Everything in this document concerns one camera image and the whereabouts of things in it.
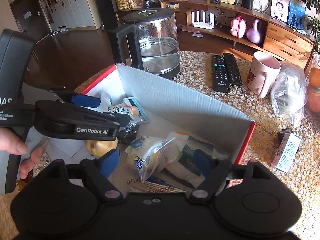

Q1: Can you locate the white sausage snack packet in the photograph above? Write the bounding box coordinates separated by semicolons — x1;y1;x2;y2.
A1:
100;91;150;124

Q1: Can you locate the orange yellow squeeze toy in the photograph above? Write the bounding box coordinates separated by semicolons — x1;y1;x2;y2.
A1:
85;139;118;158

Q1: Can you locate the bread bun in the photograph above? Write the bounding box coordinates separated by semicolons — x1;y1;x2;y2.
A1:
125;136;175;182

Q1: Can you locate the small milk carton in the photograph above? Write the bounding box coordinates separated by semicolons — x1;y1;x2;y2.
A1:
271;133;301;173

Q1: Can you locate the dark snack packet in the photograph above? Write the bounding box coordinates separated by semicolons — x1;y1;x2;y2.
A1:
117;123;140;145

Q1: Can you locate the blue tissue pack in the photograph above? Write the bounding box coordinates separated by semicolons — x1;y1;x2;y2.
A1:
146;176;168;185

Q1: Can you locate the person left hand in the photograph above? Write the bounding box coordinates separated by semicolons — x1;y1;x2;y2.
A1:
1;128;48;179

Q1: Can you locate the red cardboard box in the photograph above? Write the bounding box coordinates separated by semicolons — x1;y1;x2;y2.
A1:
44;63;257;196

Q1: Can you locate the glass electric kettle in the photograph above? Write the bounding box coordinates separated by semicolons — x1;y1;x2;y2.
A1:
108;8;181;79

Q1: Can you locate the black remote control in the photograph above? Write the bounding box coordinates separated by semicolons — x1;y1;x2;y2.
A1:
223;53;242;86
212;55;230;93

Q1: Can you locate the clear plastic zip bag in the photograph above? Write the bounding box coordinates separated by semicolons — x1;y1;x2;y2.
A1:
270;61;307;128

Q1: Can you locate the white wifi router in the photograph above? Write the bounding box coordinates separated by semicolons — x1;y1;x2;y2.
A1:
191;10;215;30

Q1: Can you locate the pink ceramic mug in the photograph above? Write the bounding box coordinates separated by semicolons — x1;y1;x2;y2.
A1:
246;51;281;99

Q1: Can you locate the clear glass fruit bowl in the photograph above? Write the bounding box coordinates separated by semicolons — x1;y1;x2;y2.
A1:
306;53;320;113

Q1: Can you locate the wooden tv cabinet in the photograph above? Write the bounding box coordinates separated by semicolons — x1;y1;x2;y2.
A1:
114;0;316;73

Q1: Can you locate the blue picture card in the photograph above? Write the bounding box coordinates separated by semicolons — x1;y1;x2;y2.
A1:
287;1;306;30

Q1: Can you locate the potted green tree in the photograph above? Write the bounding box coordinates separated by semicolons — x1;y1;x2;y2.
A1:
303;0;319;53

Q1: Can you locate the child portrait photo frame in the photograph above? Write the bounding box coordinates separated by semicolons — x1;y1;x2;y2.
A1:
270;0;289;22

